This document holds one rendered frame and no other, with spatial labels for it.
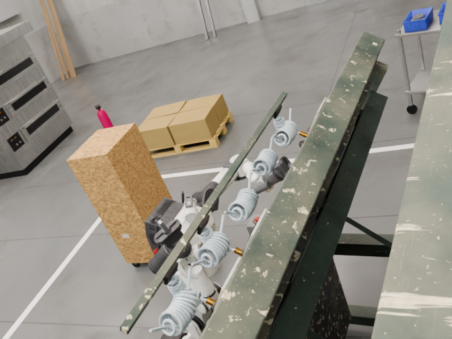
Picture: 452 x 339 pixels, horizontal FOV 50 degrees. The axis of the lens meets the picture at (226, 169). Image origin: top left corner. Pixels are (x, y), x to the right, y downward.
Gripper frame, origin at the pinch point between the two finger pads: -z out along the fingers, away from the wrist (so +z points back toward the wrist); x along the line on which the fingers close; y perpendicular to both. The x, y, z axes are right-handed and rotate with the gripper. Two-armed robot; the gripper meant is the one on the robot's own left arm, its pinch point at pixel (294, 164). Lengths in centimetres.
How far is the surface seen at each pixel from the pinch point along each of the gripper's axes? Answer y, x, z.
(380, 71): -17, -13, -53
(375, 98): -11.9, -5.5, -46.4
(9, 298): -4, -8, 379
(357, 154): 31, -5, -47
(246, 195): 82, -31, -39
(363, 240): -17, 66, 10
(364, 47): -9, -28, -57
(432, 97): 99, -39, -103
